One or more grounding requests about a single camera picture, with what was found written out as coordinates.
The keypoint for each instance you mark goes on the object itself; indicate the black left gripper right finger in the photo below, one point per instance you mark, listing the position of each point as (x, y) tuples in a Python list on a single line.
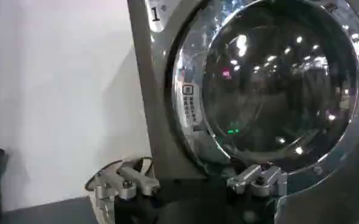
[(258, 182)]

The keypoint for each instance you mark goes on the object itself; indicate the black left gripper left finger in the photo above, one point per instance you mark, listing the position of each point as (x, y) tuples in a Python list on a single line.
[(127, 182)]

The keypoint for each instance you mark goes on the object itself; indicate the round glass dryer door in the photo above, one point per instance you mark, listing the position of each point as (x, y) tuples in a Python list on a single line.
[(267, 85)]

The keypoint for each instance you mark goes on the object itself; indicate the white number sticker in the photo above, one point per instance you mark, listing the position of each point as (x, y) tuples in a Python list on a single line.
[(155, 13)]

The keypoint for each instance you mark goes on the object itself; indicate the grey dryer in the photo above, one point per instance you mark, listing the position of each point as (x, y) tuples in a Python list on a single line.
[(154, 128)]

